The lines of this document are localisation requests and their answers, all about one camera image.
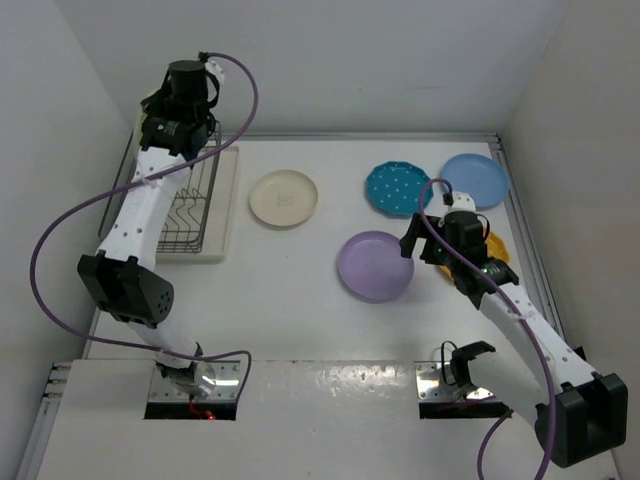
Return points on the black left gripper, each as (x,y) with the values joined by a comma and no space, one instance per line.
(151,106)

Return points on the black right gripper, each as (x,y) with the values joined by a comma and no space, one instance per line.
(408,242)

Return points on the teal polka dot plate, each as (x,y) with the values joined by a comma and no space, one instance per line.
(394,188)

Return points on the purple bear plate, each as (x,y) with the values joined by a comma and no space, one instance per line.
(371,266)

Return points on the yellow polka dot plate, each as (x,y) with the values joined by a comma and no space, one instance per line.
(496,249)

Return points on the light blue plate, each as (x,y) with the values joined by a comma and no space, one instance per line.
(479,176)

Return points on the cream bear plate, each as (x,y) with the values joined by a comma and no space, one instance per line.
(283,198)

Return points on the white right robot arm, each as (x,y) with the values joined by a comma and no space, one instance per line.
(575,411)

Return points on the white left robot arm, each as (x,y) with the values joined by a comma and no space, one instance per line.
(121,277)

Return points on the cream drain tray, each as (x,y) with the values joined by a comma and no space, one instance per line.
(218,226)

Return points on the dark wire dish rack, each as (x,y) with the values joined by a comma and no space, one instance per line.
(184,229)

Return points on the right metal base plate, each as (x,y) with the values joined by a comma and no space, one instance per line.
(434,384)

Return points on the metal base plate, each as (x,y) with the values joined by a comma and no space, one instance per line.
(434,384)
(208,382)

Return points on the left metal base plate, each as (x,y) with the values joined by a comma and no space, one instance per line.
(208,382)

